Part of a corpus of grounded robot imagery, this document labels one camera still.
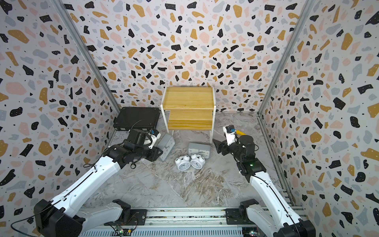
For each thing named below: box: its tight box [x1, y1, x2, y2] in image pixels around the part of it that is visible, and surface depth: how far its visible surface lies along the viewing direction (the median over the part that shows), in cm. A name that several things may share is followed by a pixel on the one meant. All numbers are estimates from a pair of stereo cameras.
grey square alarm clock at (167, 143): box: [156, 133, 176, 162], surface depth 83 cm
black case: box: [113, 106, 161, 131], surface depth 119 cm
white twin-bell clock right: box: [189, 153, 206, 170], surface depth 88 cm
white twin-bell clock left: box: [175, 155, 191, 171], surface depth 87 cm
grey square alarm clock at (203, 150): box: [187, 142, 212, 159], surface depth 94 cm
